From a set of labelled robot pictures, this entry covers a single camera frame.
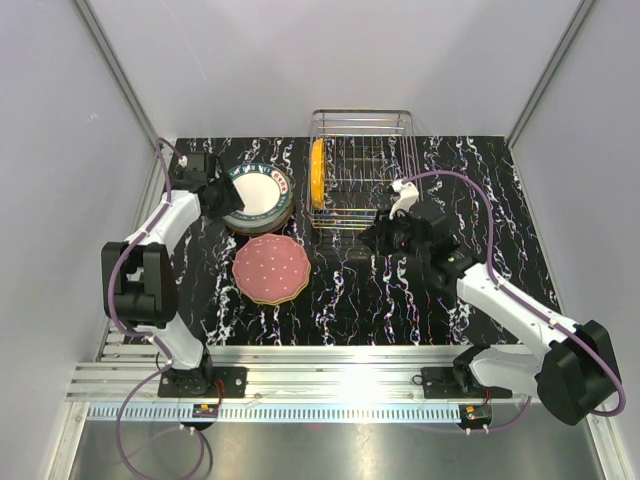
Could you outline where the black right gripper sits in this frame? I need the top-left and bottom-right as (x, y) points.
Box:
(357, 205), (430, 262)

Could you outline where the white plate green lettered rim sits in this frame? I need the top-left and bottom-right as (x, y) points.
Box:
(224, 163), (293, 225)

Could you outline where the pink polka dot plate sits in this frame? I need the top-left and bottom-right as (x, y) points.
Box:
(232, 234), (311, 295)

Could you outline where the yellow polka dot plate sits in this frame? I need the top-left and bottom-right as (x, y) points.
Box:
(309, 138), (326, 210)

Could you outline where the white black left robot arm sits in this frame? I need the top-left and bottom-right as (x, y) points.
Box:
(101, 153), (244, 398)

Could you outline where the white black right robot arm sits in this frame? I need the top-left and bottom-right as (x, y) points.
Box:
(358, 211), (626, 425)

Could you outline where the stack of round plates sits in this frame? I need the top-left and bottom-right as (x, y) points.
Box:
(222, 201), (295, 237)

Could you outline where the lime green polka dot plate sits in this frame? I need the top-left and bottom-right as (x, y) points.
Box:
(242, 269), (310, 306)

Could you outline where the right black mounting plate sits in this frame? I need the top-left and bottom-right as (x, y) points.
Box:
(411, 367), (513, 400)

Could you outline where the black mounting plate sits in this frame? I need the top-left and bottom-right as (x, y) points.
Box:
(158, 366), (248, 399)
(411, 367), (513, 400)

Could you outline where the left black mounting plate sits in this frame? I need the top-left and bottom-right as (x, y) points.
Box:
(158, 366), (248, 399)

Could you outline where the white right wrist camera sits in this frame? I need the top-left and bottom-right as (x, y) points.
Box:
(389, 179), (419, 220)

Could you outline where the left aluminium frame post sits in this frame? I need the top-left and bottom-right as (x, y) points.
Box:
(72, 0), (174, 156)

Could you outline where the aluminium frame post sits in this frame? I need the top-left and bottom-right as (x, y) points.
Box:
(506, 0), (599, 149)
(72, 0), (174, 156)

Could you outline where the metal wire dish rack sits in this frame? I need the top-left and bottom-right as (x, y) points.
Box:
(305, 108), (419, 232)

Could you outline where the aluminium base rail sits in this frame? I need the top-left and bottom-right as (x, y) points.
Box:
(67, 344), (611, 406)

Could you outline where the white slotted cable duct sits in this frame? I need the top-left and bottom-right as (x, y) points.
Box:
(87, 402), (461, 424)

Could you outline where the right aluminium frame post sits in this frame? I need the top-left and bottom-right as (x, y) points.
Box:
(506, 0), (599, 149)

